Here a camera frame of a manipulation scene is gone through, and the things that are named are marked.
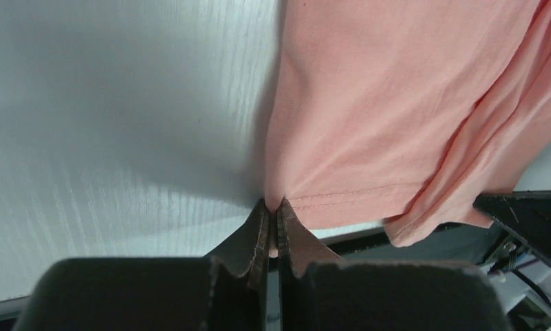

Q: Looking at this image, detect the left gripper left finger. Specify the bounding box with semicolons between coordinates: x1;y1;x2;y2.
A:
14;200;270;330

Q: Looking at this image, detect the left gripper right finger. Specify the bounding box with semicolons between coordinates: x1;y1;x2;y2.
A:
276;200;512;330

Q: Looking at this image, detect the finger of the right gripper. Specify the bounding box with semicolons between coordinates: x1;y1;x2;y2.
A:
473;190;551;268

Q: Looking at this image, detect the pink t-shirt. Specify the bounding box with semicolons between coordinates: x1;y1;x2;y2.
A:
264;1;551;247

